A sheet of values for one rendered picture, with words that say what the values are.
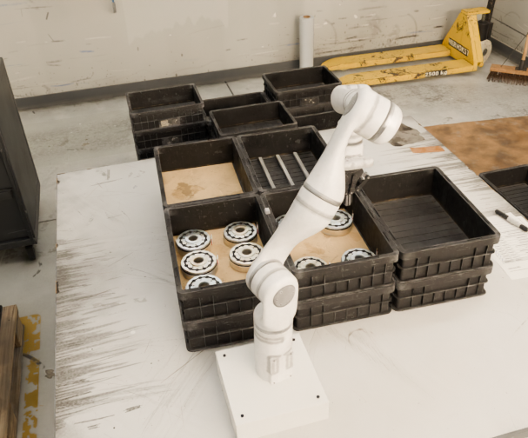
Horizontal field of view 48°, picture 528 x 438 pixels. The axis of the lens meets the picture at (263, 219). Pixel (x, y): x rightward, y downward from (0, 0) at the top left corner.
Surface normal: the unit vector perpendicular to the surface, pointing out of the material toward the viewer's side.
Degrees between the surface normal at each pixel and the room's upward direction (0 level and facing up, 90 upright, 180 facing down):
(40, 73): 90
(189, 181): 0
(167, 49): 90
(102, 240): 0
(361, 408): 0
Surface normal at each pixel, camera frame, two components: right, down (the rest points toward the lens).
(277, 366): 0.46, 0.53
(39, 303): -0.04, -0.81
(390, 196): 0.22, 0.56
